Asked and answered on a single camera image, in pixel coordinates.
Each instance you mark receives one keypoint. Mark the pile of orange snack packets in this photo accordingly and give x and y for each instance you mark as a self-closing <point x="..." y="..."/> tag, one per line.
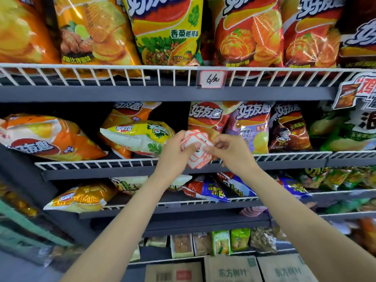
<point x="20" y="205"/>

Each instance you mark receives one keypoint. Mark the stack of red-bordered price tags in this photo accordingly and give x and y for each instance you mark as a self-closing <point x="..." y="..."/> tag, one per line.
<point x="199" y="160"/>

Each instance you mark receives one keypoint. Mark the white green snack bag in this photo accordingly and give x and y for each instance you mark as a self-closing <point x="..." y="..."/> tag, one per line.
<point x="346" y="138"/>

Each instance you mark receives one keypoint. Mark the person's left hand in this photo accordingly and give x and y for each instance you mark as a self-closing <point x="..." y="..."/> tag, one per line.
<point x="173" y="161"/>

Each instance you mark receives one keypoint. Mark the person's right forearm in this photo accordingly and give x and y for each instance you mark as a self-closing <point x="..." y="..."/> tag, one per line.
<point x="308" y="232"/>

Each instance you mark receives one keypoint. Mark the dark brown chip bag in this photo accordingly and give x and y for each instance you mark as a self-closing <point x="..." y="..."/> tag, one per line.
<point x="289" y="129"/>

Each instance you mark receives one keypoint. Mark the orange yellow chip bag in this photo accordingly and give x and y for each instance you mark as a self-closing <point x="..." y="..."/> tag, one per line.
<point x="26" y="32"/>

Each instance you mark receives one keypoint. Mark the dark red chip bag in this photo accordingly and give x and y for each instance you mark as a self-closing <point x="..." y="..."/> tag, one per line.
<point x="361" y="35"/>

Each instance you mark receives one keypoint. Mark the yellow white chip bag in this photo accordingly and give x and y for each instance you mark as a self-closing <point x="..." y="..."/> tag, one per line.
<point x="138" y="136"/>

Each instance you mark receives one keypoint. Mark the green snack packet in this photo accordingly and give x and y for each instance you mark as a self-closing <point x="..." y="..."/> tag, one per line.
<point x="221" y="243"/>
<point x="240" y="240"/>

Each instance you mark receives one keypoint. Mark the red orange chip bag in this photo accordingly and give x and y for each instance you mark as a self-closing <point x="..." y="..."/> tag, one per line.
<point x="311" y="35"/>
<point x="249" y="35"/>

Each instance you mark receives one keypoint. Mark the dark grey metal shelf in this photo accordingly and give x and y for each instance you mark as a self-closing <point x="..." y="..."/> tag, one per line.
<point x="117" y="93"/>

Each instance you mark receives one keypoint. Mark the pink striped snack bag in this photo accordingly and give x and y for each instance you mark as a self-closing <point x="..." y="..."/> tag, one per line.
<point x="252" y="211"/>

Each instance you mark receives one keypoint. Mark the single red-bordered white label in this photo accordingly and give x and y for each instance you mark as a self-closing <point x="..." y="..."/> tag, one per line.
<point x="213" y="79"/>

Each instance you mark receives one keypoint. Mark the white red cutout shelf sign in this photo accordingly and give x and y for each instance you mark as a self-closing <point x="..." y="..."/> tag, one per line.
<point x="364" y="93"/>

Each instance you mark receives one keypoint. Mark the person's left forearm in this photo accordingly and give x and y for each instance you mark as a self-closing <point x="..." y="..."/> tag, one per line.
<point x="117" y="237"/>

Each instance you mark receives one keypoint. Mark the yellow green chip bag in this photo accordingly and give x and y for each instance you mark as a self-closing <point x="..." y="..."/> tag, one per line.
<point x="164" y="32"/>

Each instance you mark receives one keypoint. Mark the golden yellow chip bag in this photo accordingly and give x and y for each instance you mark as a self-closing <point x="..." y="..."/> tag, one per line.
<point x="82" y="196"/>

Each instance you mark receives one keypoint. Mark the person's right hand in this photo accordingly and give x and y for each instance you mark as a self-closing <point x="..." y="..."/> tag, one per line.
<point x="235" y="155"/>

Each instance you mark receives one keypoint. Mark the clear nut bag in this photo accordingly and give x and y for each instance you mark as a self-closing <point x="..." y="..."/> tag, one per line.
<point x="263" y="239"/>

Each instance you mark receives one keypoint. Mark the blue white red snack bag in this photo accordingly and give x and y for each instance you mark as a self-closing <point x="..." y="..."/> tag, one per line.
<point x="293" y="187"/>
<point x="238" y="185"/>
<point x="205" y="190"/>

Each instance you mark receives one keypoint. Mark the small green snack bag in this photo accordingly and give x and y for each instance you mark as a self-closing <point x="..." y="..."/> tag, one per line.
<point x="346" y="207"/>

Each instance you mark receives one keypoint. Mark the orange white chip bag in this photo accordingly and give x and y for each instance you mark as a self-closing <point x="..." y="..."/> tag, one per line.
<point x="50" y="135"/>

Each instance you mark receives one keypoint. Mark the small green potato stick bag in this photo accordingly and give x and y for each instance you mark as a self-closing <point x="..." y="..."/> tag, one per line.
<point x="311" y="177"/>
<point x="358" y="179"/>
<point x="335" y="179"/>

